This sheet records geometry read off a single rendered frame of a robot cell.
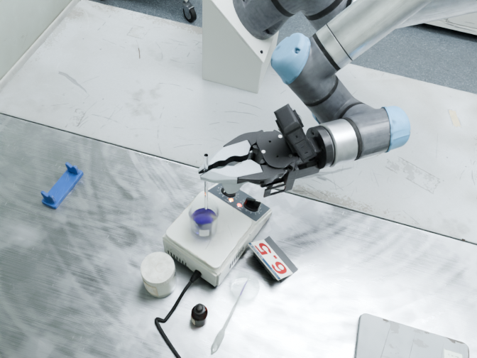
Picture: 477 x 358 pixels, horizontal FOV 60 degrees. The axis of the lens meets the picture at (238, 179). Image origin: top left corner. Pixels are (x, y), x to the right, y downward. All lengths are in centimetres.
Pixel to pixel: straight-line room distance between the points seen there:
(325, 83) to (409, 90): 54
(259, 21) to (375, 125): 43
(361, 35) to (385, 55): 218
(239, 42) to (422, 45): 219
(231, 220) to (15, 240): 43
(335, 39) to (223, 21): 36
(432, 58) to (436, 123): 184
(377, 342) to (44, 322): 59
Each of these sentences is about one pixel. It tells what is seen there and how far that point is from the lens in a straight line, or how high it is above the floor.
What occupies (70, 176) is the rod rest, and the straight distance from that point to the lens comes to 96.
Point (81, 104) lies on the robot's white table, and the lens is 111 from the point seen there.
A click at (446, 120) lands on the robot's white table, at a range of 122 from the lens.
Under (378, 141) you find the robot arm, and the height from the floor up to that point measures 116.
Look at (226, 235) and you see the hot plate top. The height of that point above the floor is 99.
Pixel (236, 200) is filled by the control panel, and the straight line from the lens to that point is 84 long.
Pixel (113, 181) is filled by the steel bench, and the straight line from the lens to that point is 94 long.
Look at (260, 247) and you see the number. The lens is 83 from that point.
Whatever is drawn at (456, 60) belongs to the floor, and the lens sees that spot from 309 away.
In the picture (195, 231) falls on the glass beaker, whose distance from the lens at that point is 73.
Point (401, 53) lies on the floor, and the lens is 296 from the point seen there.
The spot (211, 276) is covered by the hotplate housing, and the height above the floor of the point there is 95.
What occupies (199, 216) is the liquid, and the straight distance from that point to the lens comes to 74.
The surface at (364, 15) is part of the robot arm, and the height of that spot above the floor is 129.
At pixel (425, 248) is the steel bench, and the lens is 96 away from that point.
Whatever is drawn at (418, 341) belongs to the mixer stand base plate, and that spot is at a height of 91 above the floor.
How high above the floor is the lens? 167
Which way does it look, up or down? 56 degrees down
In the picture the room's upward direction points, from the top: 7 degrees clockwise
